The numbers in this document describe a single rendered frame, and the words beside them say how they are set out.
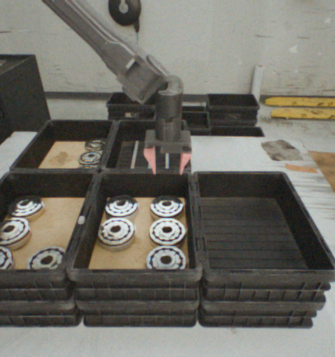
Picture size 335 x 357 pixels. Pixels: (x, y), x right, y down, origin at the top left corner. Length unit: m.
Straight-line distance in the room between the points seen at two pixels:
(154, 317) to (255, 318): 0.25
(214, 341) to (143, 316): 0.19
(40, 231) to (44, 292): 0.23
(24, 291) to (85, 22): 0.59
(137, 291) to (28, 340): 0.32
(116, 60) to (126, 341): 0.66
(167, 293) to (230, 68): 3.57
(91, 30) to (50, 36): 3.68
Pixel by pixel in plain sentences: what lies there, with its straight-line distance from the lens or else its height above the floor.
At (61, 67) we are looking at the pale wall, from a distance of 4.35.
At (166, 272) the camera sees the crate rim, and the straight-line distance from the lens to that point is 0.67.
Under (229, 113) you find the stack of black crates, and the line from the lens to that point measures 2.44.
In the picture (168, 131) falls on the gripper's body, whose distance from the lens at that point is 0.64.
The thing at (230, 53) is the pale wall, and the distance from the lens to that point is 4.04.
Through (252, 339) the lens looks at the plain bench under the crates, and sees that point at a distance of 0.88.
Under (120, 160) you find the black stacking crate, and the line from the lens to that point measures 1.23.
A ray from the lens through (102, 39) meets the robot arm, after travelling 0.61.
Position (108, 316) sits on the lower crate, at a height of 0.76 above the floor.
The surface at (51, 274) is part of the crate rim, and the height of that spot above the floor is 0.93.
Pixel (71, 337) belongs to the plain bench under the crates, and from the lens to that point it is 0.89.
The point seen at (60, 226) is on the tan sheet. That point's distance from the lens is 0.97.
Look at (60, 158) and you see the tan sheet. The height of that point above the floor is 0.83.
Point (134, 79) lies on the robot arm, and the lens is 0.62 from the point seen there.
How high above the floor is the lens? 1.46
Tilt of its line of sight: 36 degrees down
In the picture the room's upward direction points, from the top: straight up
